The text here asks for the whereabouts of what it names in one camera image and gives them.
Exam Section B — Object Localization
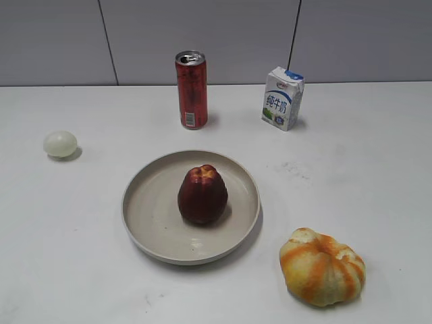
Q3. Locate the beige round plate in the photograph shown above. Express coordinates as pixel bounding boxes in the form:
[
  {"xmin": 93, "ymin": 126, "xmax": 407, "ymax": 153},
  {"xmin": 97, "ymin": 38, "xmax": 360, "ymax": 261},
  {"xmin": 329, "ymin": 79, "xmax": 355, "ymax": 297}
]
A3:
[{"xmin": 122, "ymin": 150, "xmax": 262, "ymax": 266}]

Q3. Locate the white blue milk carton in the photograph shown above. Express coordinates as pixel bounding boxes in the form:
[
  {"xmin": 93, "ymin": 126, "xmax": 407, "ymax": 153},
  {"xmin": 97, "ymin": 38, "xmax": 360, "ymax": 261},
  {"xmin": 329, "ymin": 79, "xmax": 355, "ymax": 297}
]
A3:
[{"xmin": 261, "ymin": 67, "xmax": 304, "ymax": 132}]

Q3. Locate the red soda can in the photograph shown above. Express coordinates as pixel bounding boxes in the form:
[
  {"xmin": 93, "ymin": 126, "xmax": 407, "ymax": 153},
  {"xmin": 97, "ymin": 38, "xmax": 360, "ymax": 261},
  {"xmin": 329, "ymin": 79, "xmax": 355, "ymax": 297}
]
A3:
[{"xmin": 175, "ymin": 50, "xmax": 208, "ymax": 130}]

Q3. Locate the white egg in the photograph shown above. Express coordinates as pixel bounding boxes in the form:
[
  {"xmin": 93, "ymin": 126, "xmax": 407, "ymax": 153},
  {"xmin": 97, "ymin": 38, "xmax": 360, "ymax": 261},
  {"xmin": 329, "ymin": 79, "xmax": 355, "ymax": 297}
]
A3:
[{"xmin": 43, "ymin": 130, "xmax": 78, "ymax": 158}]

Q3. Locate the dark red apple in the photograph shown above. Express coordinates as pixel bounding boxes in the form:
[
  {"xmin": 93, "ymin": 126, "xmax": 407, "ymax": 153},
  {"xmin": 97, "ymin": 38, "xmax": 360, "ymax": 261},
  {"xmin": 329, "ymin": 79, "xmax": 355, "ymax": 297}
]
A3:
[{"xmin": 178, "ymin": 164, "xmax": 228, "ymax": 225}]

